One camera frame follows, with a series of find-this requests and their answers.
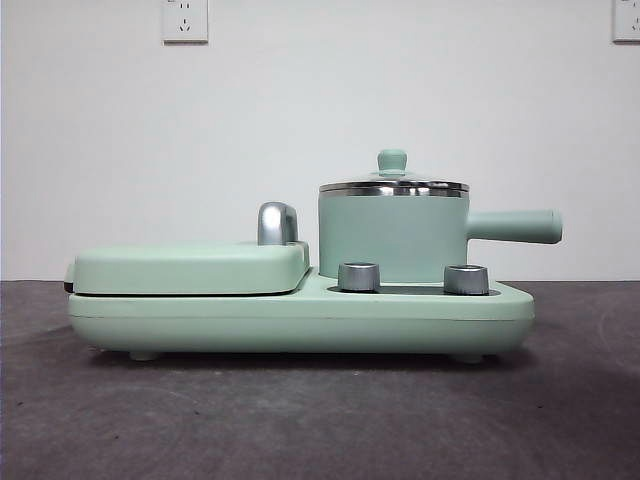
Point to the glass pot lid green knob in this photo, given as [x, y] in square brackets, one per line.
[392, 160]

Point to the silver control knob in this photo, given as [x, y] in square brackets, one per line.
[466, 279]
[359, 276]

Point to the green breakfast maker base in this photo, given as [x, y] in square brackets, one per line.
[250, 320]

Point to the green hinged griddle cover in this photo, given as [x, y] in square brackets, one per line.
[175, 267]

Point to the white wall socket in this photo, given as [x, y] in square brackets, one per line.
[184, 22]
[626, 20]

